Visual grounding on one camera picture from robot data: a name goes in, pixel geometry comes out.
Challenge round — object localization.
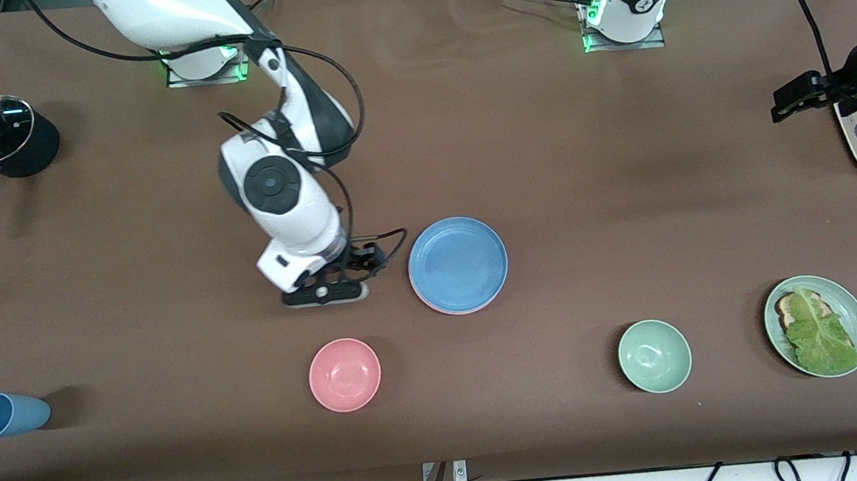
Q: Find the toasted bread slice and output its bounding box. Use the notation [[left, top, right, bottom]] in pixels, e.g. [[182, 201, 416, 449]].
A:
[[774, 288, 832, 332]]

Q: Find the green bowl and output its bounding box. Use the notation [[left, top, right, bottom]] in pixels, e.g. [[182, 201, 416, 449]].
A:
[[615, 315, 696, 398]]

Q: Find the black pot with blue handle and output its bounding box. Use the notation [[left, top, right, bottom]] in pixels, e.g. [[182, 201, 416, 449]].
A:
[[0, 90, 70, 235]]

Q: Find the green plate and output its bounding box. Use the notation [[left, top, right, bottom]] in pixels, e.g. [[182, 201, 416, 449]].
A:
[[760, 269, 857, 384]]

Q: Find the pink plate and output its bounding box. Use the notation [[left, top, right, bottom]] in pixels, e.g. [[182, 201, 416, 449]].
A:
[[412, 277, 502, 322]]

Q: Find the pink bowl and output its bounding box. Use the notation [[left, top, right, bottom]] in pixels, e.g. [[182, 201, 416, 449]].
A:
[[306, 335, 386, 417]]

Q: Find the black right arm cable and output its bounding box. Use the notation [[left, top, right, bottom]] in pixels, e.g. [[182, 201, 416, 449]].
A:
[[21, 0, 414, 314]]

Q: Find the silver table bracket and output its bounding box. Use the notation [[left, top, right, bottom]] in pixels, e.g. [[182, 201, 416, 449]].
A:
[[421, 459, 470, 481]]

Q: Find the blue cup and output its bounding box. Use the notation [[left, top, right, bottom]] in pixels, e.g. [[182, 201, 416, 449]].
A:
[[0, 387, 54, 438]]

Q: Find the green lettuce leaf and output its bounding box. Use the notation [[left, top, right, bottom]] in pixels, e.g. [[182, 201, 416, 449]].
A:
[[780, 282, 857, 380]]

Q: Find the blue plate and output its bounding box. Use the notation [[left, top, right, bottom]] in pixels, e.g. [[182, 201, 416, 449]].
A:
[[404, 212, 513, 317]]

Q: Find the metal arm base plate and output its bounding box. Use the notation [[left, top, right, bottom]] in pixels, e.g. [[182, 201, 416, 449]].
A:
[[577, 0, 668, 57], [163, 40, 254, 90]]

